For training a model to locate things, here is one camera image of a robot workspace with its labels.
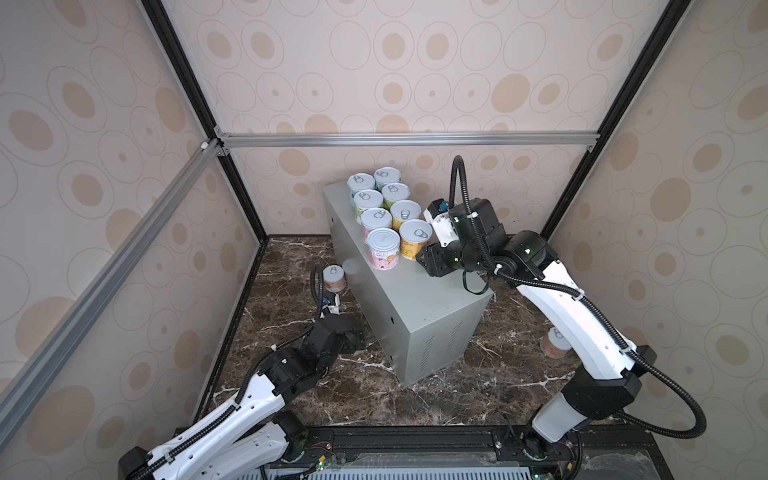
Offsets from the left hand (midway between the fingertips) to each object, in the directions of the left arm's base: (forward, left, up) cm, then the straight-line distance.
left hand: (356, 322), depth 75 cm
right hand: (+9, -17, +16) cm, 25 cm away
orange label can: (+24, +11, -14) cm, 30 cm away
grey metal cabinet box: (-9, -16, +15) cm, 24 cm away
